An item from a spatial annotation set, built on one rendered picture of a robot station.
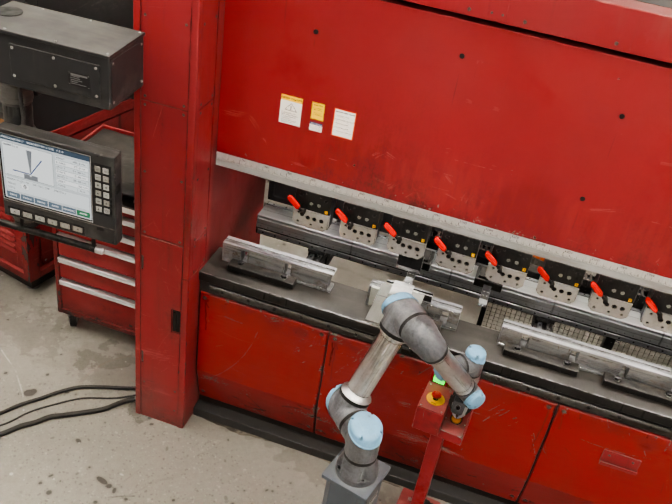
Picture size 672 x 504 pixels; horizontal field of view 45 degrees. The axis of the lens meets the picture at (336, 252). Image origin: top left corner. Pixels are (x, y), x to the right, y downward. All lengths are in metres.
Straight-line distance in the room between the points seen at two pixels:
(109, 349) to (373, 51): 2.28
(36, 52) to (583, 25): 1.74
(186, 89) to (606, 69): 1.43
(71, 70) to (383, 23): 1.04
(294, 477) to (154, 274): 1.14
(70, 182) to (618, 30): 1.88
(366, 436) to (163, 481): 1.36
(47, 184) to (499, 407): 1.96
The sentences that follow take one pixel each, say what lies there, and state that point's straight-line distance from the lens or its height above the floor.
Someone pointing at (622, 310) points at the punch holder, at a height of 1.21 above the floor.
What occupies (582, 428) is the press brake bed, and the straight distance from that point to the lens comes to 3.51.
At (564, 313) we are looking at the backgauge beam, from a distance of 3.62.
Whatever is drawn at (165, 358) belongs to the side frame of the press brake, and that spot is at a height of 0.42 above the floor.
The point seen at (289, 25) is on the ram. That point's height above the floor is 1.98.
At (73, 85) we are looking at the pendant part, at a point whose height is 1.82.
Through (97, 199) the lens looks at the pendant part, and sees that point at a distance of 2.97.
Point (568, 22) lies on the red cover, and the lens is 2.79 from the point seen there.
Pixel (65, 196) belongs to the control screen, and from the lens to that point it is 3.04.
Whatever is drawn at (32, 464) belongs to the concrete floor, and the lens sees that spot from 3.98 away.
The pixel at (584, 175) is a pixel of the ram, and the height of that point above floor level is 1.71.
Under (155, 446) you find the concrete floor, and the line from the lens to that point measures 3.99.
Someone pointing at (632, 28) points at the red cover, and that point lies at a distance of 2.79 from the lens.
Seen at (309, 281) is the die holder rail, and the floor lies 0.90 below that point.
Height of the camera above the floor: 3.00
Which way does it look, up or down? 34 degrees down
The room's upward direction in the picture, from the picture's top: 9 degrees clockwise
